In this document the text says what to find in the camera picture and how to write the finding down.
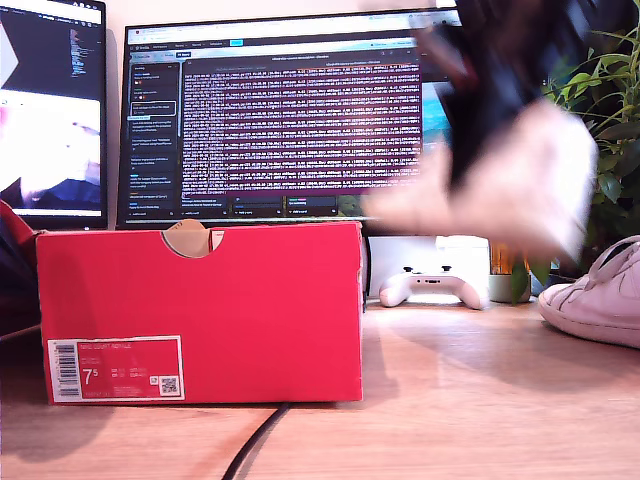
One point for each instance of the white game controller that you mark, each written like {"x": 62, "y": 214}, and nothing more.
{"x": 430, "y": 288}

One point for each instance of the white leather sneaker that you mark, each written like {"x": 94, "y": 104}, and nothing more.
{"x": 550, "y": 165}
{"x": 600, "y": 310}

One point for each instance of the pale green pot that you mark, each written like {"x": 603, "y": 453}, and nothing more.
{"x": 502, "y": 290}

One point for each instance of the small black computer monitor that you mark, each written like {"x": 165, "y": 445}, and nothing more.
{"x": 50, "y": 60}

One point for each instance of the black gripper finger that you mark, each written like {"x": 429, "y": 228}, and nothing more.
{"x": 485, "y": 140}

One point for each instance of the amber pump bottle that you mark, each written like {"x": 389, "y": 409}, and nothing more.
{"x": 500, "y": 260}

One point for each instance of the red cardboard shoebox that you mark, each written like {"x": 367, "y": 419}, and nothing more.
{"x": 200, "y": 310}

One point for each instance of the large black computer monitor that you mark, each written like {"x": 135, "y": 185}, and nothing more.
{"x": 300, "y": 125}

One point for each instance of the green leafy houseplant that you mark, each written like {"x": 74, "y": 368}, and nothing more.
{"x": 615, "y": 150}

